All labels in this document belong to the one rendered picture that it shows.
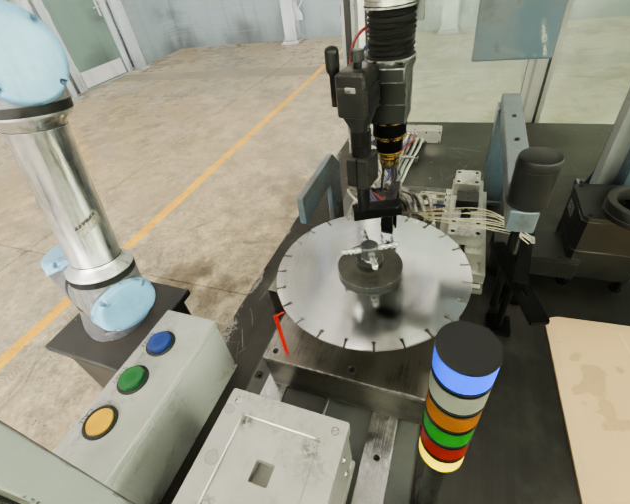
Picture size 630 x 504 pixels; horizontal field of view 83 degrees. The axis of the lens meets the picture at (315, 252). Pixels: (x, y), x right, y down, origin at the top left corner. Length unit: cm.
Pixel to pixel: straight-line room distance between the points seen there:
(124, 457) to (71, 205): 38
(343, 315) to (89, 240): 44
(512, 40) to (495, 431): 60
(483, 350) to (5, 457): 37
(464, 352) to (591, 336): 62
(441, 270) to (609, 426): 36
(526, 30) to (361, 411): 64
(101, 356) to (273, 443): 54
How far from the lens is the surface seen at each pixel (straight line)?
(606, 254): 91
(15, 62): 62
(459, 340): 28
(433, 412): 34
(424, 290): 59
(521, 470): 70
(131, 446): 62
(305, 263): 65
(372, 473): 65
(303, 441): 53
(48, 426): 201
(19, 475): 41
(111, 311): 75
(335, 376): 62
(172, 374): 64
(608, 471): 74
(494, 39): 66
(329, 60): 55
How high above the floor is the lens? 138
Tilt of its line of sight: 41 degrees down
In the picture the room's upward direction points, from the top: 10 degrees counter-clockwise
